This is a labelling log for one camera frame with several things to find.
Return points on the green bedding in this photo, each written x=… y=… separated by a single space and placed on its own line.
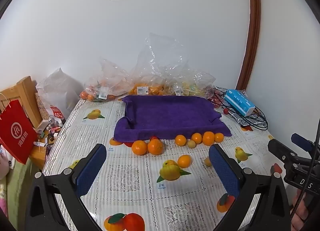
x=17 y=196

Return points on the pink plush toy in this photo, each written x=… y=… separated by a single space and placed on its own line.
x=5 y=161

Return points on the black and white patterned pouch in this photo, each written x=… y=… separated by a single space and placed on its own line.
x=237 y=118

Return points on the brown wooden door frame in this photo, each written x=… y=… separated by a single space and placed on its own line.
x=253 y=33

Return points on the blue tissue pack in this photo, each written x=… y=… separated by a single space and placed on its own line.
x=238 y=102

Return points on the fruit print tablecloth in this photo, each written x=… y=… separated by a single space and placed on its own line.
x=130 y=186

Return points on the pile of small toiletries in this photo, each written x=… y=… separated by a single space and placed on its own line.
x=50 y=128

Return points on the red cherry tomato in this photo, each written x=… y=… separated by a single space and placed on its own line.
x=225 y=111

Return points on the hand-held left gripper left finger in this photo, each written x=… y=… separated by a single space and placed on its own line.
x=91 y=171

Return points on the clear bag of yellow fruit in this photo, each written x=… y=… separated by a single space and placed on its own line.
x=192 y=83

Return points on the purple towel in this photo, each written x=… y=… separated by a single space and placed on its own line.
x=170 y=116

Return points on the red and white packet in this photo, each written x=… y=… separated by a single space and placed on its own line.
x=55 y=112

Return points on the small yellow fruit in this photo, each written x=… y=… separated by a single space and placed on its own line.
x=192 y=144
x=207 y=161

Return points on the clear bag of tangerines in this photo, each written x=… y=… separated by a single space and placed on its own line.
x=110 y=80

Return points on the bag of red cherry tomatoes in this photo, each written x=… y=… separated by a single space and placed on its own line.
x=215 y=101

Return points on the red paper bag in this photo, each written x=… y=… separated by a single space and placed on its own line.
x=15 y=133

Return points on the orange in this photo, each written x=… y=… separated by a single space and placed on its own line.
x=219 y=137
x=196 y=138
x=155 y=147
x=184 y=161
x=208 y=138
x=180 y=140
x=139 y=148

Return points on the person's right hand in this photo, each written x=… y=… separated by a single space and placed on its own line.
x=298 y=212

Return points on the white plastic bag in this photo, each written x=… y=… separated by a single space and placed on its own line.
x=60 y=88

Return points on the red apple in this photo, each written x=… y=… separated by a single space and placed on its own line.
x=153 y=138

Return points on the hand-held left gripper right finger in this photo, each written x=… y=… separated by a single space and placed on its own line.
x=223 y=171

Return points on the clear bag of oranges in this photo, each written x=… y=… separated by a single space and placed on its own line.
x=160 y=65

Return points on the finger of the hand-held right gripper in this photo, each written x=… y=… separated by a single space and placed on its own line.
x=301 y=141
x=281 y=151

